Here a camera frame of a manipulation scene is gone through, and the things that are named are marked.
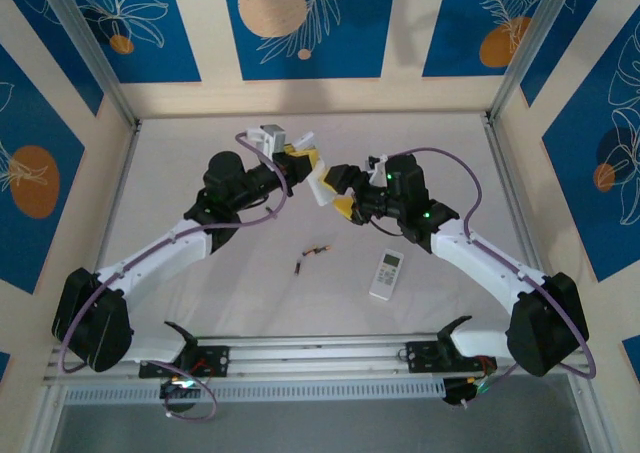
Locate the long white button remote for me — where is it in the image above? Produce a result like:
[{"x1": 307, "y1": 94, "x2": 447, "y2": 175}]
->
[{"x1": 293, "y1": 131, "x2": 332, "y2": 208}]

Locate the white remote with display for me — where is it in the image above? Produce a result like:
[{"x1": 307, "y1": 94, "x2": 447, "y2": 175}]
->
[{"x1": 368, "y1": 247, "x2": 405, "y2": 303}]

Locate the white table cloth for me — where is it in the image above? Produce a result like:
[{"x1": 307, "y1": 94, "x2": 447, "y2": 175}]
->
[{"x1": 97, "y1": 115, "x2": 554, "y2": 338}]

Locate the small circuit board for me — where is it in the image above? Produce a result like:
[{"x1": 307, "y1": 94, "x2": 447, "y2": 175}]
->
[
  {"x1": 158, "y1": 375, "x2": 202, "y2": 414},
  {"x1": 442, "y1": 372, "x2": 494, "y2": 410}
]

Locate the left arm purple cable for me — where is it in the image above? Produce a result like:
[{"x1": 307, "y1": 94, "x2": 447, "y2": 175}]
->
[{"x1": 58, "y1": 131, "x2": 292, "y2": 423}]

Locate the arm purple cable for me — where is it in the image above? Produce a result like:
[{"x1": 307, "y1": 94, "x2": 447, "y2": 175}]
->
[
  {"x1": 382, "y1": 146, "x2": 599, "y2": 409},
  {"x1": 58, "y1": 131, "x2": 292, "y2": 423}
]

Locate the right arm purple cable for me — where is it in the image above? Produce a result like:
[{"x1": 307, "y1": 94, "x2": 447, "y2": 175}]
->
[{"x1": 382, "y1": 146, "x2": 599, "y2": 409}]

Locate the aluminium table side rail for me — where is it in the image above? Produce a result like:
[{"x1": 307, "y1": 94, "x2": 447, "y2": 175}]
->
[
  {"x1": 94, "y1": 120, "x2": 144, "y2": 274},
  {"x1": 480, "y1": 113, "x2": 544, "y2": 274}
]

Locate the long aluminium base rail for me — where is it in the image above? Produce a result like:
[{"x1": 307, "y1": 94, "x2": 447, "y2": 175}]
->
[{"x1": 42, "y1": 332, "x2": 591, "y2": 384}]

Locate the aluminium frame post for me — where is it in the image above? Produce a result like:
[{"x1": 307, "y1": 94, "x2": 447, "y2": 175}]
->
[
  {"x1": 34, "y1": 0, "x2": 142, "y2": 130},
  {"x1": 485, "y1": 0, "x2": 587, "y2": 124}
]

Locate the grey slotted cable duct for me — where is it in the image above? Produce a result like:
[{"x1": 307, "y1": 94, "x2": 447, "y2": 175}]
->
[{"x1": 62, "y1": 377, "x2": 447, "y2": 407}]

